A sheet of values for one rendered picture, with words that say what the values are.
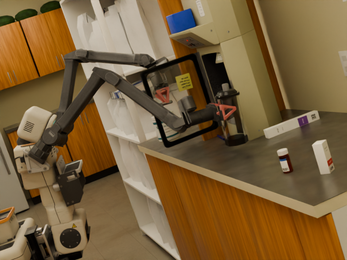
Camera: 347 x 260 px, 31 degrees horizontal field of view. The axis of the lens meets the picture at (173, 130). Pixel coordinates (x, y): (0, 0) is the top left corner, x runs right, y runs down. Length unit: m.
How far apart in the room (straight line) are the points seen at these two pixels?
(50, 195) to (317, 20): 1.52
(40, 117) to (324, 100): 1.36
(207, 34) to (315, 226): 1.16
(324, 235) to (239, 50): 1.18
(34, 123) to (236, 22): 1.06
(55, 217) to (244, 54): 1.21
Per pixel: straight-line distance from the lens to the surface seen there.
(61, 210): 3.11
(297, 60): 3.16
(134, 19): 4.02
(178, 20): 2.97
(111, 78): 2.78
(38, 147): 2.92
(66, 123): 2.87
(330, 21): 2.82
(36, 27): 7.90
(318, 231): 1.97
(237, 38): 2.85
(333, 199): 1.88
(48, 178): 3.11
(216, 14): 2.83
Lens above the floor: 1.57
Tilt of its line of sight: 9 degrees down
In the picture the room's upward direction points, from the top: 19 degrees counter-clockwise
